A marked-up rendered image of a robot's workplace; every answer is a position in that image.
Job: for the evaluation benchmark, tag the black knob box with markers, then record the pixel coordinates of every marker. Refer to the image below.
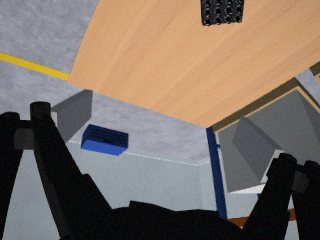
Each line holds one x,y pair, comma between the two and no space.
218,15

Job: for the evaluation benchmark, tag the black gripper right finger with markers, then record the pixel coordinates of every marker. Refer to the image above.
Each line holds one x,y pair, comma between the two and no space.
269,218

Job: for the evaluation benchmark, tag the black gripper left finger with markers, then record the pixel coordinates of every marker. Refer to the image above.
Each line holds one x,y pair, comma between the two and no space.
71,195

